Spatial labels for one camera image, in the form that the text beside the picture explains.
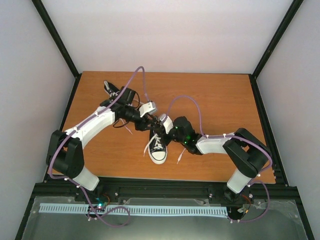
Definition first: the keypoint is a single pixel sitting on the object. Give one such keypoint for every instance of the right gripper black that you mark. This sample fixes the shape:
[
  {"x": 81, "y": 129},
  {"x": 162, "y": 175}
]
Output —
[{"x": 161, "y": 132}]

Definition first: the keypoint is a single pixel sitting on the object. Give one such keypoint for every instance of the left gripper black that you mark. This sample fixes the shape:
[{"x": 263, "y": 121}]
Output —
[{"x": 145, "y": 121}]

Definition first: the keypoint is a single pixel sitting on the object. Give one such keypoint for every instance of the sneaker white shoelace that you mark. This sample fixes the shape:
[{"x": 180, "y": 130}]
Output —
[
  {"x": 158, "y": 125},
  {"x": 125, "y": 123}
]

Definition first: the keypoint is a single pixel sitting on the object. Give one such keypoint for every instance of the black white sneaker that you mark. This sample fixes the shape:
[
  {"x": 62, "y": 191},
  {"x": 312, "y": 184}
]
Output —
[
  {"x": 108, "y": 88},
  {"x": 157, "y": 149}
]

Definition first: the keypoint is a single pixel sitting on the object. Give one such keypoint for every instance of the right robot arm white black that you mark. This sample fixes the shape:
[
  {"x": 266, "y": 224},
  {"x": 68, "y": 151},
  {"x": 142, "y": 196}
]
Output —
[{"x": 249, "y": 155}]

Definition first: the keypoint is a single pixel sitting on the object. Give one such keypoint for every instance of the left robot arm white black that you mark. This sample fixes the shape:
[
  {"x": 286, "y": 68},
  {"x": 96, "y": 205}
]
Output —
[{"x": 65, "y": 153}]

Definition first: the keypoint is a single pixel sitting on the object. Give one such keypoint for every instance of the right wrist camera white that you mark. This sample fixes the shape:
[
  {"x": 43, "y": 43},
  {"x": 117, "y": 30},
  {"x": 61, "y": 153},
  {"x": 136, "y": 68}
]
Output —
[{"x": 166, "y": 122}]

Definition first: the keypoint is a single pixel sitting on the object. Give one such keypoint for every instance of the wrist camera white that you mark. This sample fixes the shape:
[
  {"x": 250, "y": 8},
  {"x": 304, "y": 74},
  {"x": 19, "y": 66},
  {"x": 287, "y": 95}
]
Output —
[
  {"x": 166, "y": 122},
  {"x": 147, "y": 108}
]

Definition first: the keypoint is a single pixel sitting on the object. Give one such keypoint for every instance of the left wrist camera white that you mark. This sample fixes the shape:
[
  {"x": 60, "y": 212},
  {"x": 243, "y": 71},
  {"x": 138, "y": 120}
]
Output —
[{"x": 147, "y": 108}]

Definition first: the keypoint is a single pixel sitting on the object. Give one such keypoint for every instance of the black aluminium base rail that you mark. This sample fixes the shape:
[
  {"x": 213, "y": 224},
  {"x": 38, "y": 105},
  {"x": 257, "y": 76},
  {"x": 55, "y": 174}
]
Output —
[{"x": 118, "y": 189}]

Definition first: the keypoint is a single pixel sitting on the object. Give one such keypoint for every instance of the left black frame post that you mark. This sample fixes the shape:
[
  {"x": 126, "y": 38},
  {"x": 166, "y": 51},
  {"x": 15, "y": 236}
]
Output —
[{"x": 50, "y": 26}]

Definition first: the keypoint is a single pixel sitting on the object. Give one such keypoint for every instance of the black frame post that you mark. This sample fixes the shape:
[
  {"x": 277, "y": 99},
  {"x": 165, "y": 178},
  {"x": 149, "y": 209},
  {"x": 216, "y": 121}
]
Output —
[
  {"x": 50, "y": 26},
  {"x": 281, "y": 29}
]

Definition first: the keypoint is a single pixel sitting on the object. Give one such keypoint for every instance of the light blue slotted cable duct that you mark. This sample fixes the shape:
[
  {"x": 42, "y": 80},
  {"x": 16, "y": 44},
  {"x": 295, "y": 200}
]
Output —
[{"x": 137, "y": 210}]

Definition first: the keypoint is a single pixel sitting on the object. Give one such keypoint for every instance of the right black frame post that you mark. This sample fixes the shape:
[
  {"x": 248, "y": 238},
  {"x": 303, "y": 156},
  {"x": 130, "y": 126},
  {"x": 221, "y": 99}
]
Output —
[{"x": 281, "y": 29}]

